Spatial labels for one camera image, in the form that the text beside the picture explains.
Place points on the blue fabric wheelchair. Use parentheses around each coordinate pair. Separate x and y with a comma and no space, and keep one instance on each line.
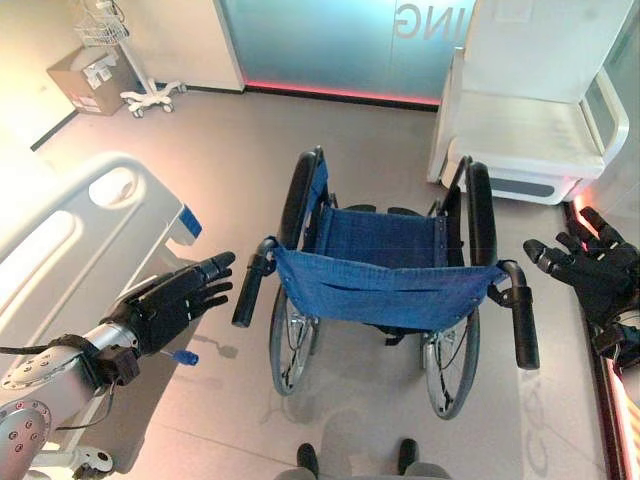
(385,280)

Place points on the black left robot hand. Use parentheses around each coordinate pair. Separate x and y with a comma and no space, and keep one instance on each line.
(167,302)

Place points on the white rolling stand with basket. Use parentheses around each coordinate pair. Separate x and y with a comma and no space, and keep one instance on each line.
(130,60)

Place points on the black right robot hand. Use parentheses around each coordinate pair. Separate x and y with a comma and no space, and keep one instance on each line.
(597,280)

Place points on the dark right robot foot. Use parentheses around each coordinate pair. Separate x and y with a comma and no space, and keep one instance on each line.
(407,454)

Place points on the brown cardboard box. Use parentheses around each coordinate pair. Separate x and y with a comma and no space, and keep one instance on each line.
(92,82)

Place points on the dark left robot foot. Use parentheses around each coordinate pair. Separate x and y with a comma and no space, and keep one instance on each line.
(307,459)

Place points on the dark robot foot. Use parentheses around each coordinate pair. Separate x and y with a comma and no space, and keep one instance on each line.
(307,459)
(407,454)

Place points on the white medical cabinet machine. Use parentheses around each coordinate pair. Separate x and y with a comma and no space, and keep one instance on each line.
(530,115)

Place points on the white hospital bed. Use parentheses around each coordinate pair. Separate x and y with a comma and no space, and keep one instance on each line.
(75,265)

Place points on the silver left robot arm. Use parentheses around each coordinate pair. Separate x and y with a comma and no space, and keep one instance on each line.
(47,380)

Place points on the frosted glass door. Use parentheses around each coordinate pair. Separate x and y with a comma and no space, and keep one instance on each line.
(345,45)

